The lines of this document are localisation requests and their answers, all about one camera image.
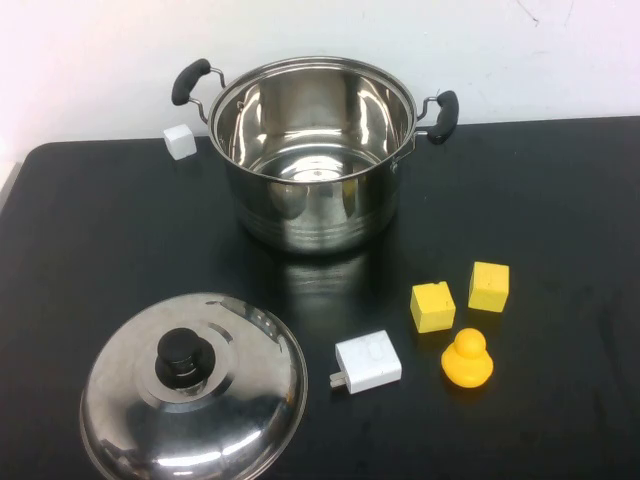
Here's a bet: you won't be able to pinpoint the white plug charger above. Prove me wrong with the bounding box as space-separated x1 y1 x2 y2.
328 329 404 397

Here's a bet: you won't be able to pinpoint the yellow rubber duck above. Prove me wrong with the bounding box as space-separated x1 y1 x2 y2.
440 327 495 390

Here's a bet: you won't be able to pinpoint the plain yellow cube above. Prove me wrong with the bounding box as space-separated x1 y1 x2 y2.
467 260 511 312

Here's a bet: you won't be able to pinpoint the small white cube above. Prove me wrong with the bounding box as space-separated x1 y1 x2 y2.
163 123 197 162

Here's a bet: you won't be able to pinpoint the yellow cube with notch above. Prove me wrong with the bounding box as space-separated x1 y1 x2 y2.
410 280 457 335

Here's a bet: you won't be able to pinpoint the stainless steel lid black knob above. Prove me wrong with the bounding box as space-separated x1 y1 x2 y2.
78 292 309 480

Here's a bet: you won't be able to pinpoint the stainless steel pot black handles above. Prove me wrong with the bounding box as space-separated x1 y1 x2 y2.
171 56 460 256

